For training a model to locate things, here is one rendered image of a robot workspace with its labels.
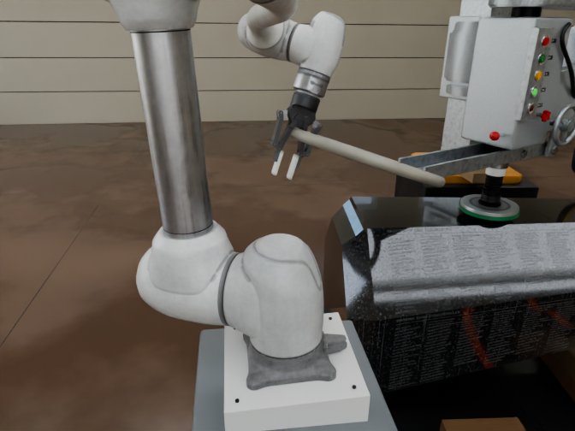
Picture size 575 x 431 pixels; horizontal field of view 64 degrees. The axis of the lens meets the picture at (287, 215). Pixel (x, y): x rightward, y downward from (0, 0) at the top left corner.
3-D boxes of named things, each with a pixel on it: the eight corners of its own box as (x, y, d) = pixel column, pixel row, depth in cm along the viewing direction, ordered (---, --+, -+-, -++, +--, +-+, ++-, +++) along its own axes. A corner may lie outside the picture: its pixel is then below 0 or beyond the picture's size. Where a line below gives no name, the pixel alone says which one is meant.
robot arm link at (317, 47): (336, 82, 128) (293, 68, 132) (355, 26, 125) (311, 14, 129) (328, 74, 118) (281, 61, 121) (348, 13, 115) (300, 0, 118)
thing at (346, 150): (364, 158, 171) (368, 150, 171) (477, 199, 133) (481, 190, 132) (254, 124, 142) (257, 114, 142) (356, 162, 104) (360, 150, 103)
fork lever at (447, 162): (513, 144, 192) (516, 132, 190) (559, 156, 177) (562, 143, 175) (389, 169, 158) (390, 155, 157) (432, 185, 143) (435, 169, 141)
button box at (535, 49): (527, 117, 157) (546, 27, 146) (535, 119, 155) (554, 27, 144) (512, 120, 153) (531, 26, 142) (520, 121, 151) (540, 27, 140)
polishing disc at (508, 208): (520, 220, 168) (521, 217, 167) (459, 211, 175) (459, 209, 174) (517, 201, 186) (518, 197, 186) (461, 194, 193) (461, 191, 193)
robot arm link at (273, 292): (313, 366, 89) (312, 265, 80) (226, 351, 94) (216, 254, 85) (330, 317, 103) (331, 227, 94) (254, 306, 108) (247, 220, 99)
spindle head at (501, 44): (516, 134, 193) (539, 18, 175) (568, 145, 175) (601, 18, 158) (458, 144, 175) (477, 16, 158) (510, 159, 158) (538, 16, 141)
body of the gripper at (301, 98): (298, 90, 121) (287, 124, 123) (326, 99, 124) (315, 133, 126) (289, 88, 128) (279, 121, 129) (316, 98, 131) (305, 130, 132)
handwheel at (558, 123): (550, 138, 174) (560, 98, 168) (577, 144, 166) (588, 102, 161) (526, 144, 167) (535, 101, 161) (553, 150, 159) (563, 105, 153)
